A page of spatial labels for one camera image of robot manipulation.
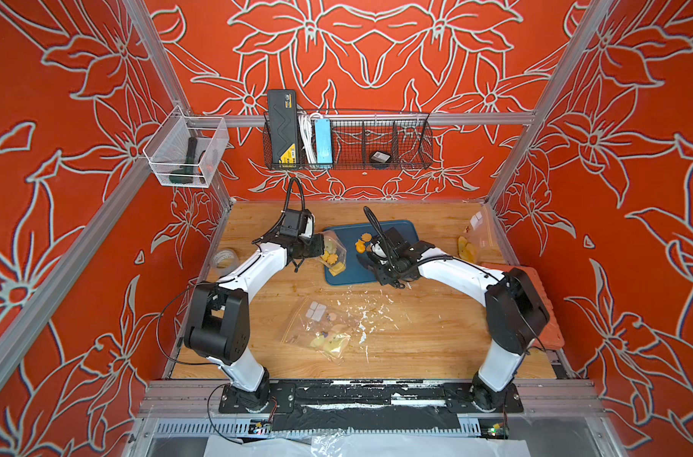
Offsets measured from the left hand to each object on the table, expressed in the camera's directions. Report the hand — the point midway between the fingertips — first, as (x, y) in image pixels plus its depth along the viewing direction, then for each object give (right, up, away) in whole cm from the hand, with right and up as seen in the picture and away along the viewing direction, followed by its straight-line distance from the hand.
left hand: (323, 243), depth 91 cm
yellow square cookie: (+5, -9, +4) cm, 11 cm away
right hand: (+17, -10, -1) cm, 20 cm away
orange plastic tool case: (+65, -26, -13) cm, 71 cm away
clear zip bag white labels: (-1, -26, -5) cm, 26 cm away
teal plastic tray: (+12, +1, +13) cm, 17 cm away
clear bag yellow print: (+4, -5, +7) cm, 9 cm away
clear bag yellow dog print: (+52, 0, +5) cm, 53 cm away
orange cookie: (+13, -2, +12) cm, 17 cm away
